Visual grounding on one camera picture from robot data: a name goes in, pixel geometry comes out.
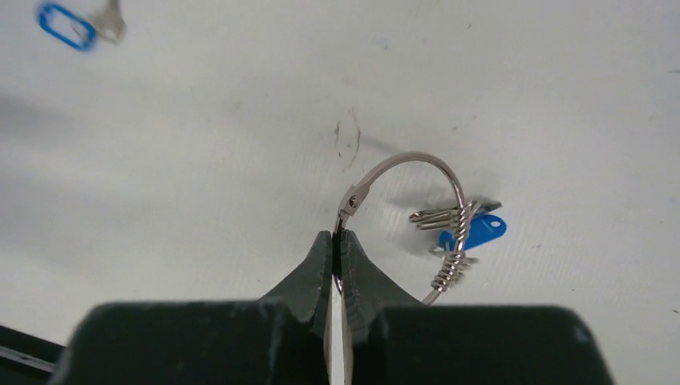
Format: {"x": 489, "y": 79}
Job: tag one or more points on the silver metal binder keyring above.
{"x": 453, "y": 263}

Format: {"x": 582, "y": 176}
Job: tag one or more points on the key with blue frame tag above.
{"x": 82, "y": 32}

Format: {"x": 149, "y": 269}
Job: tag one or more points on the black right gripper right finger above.
{"x": 366, "y": 289}

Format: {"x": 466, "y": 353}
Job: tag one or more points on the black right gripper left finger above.
{"x": 306, "y": 289}

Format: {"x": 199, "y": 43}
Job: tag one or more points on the black metal base rail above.
{"x": 26, "y": 359}

